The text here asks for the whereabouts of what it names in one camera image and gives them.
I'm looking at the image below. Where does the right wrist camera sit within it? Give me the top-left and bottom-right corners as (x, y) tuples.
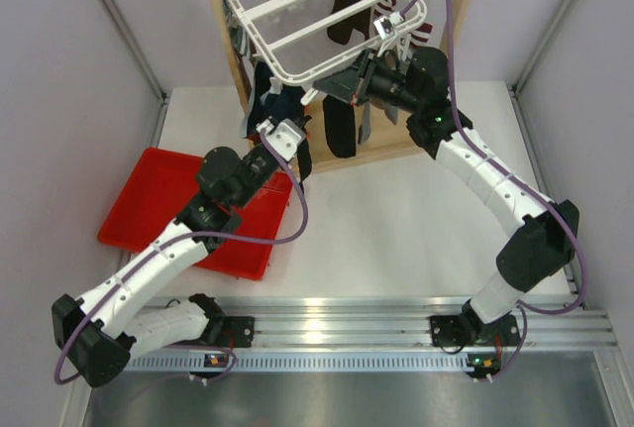
(372, 11), (410, 46)

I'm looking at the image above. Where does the black sock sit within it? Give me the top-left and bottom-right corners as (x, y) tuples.
(322, 96), (357, 159)
(296, 126), (313, 186)

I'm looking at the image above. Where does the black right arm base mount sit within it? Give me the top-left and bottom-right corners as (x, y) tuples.
(429, 313), (521, 355)

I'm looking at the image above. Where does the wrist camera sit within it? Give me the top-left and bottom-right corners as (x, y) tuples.
(256, 119), (306, 162)
(372, 11), (410, 46)

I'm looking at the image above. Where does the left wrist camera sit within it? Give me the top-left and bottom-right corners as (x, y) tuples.
(256, 119), (306, 162)

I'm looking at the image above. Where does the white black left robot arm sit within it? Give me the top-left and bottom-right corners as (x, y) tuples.
(52, 137), (308, 387)

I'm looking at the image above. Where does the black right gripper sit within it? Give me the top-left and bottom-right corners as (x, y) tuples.
(316, 48), (423, 115)

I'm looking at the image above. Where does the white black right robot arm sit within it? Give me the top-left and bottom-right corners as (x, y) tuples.
(313, 48), (580, 345)

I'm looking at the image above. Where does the wooden hanger stand frame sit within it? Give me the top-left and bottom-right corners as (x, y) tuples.
(210, 0), (449, 170)

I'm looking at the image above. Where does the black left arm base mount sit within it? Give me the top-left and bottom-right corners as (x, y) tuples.
(175, 316), (255, 349)

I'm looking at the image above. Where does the red plastic tray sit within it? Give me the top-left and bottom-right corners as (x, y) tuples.
(96, 148), (292, 280)

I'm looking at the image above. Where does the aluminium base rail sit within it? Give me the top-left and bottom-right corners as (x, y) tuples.
(124, 297), (618, 376)

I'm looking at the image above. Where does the white plastic clip hanger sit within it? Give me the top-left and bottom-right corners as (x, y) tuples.
(223, 0), (428, 86)

